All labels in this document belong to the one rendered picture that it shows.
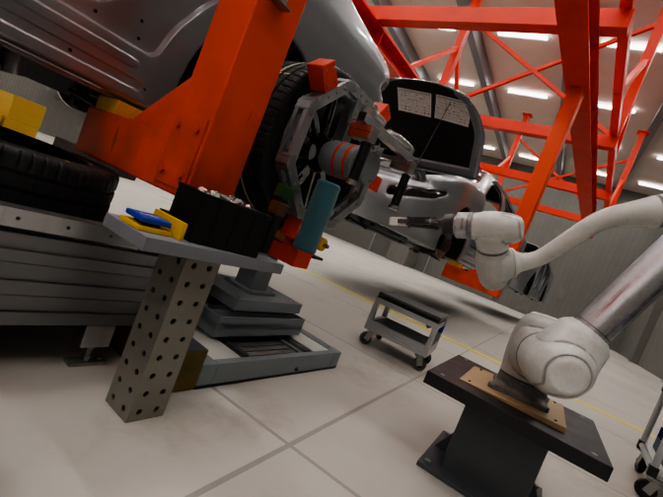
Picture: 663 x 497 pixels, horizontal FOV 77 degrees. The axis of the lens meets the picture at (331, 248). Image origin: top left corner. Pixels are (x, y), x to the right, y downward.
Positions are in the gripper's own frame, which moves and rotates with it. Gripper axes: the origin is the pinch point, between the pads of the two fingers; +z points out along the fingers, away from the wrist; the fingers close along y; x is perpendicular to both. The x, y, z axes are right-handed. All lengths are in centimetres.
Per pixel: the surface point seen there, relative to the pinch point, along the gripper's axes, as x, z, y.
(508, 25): -265, 14, -293
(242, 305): 38, 49, 20
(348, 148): -24.3, 19.2, 10.3
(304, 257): 17.4, 35.5, 3.8
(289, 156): -14.6, 30.1, 30.9
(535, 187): -107, -24, -353
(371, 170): -18.0, 11.8, 4.1
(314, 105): -33, 25, 29
